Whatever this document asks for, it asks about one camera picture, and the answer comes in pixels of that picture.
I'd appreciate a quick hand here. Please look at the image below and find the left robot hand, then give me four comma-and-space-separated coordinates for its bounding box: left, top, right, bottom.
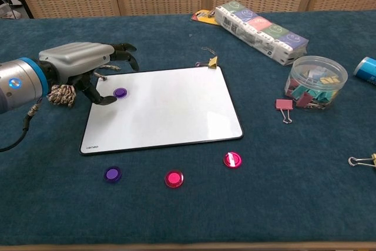
38, 42, 140, 106

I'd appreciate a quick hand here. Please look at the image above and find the purple round magnet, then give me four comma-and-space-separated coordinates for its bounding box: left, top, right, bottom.
113, 87, 129, 99
103, 166, 122, 184

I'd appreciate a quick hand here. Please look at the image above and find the red round magnet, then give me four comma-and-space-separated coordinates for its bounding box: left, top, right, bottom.
164, 170, 184, 189
223, 151, 243, 169

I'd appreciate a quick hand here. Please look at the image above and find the white magnetic board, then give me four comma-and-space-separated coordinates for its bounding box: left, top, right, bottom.
79, 65, 244, 156

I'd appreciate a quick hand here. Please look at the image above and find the yellow blister pack card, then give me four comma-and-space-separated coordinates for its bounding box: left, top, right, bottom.
190, 9, 221, 26

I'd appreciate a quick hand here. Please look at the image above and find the small yellow binder clip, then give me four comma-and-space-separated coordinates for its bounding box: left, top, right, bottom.
196, 56, 219, 70

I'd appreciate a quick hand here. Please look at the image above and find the multicolour tissue pack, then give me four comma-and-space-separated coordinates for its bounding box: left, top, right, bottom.
213, 0, 310, 66

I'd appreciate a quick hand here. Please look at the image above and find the dark blue table mat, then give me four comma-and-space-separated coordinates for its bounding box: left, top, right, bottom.
0, 9, 376, 247

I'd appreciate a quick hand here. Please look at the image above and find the pink binder clip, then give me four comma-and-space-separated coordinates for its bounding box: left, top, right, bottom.
275, 99, 294, 124

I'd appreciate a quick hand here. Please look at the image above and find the clear jar of binder clips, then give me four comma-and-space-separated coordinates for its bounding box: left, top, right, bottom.
283, 55, 349, 110

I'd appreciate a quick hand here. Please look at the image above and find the blue cylindrical tube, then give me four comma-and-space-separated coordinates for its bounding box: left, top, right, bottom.
353, 56, 376, 87

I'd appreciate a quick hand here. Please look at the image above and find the large yellow binder clip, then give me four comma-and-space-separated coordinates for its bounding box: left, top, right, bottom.
348, 153, 376, 172

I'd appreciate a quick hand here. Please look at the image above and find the braided rope bundle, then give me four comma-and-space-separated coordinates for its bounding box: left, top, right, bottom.
46, 64, 121, 108

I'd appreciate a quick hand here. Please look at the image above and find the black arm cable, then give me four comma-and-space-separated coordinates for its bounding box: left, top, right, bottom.
0, 102, 39, 152

